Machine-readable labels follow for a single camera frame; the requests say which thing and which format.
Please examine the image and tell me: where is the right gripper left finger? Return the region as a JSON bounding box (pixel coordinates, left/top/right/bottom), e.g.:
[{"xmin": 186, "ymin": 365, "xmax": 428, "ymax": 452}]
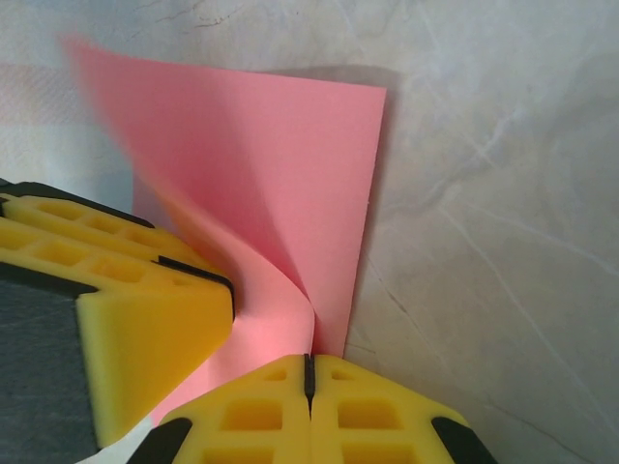
[{"xmin": 128, "ymin": 354, "xmax": 310, "ymax": 464}]

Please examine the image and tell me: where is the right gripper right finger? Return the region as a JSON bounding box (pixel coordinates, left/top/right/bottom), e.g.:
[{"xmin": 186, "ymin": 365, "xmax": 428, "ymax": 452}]
[{"xmin": 309, "ymin": 355, "xmax": 499, "ymax": 464}]

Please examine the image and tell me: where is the pink paper sheet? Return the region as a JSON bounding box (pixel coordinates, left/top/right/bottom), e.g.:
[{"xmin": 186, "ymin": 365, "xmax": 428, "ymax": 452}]
[{"xmin": 60, "ymin": 33, "xmax": 388, "ymax": 431}]

